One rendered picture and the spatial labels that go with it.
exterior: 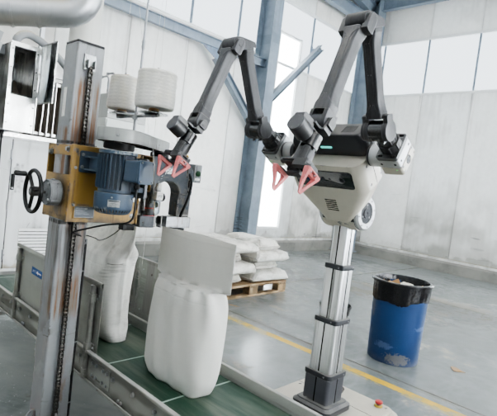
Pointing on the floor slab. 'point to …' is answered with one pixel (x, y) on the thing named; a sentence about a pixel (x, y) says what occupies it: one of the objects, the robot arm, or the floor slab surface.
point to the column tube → (46, 331)
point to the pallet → (257, 288)
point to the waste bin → (398, 319)
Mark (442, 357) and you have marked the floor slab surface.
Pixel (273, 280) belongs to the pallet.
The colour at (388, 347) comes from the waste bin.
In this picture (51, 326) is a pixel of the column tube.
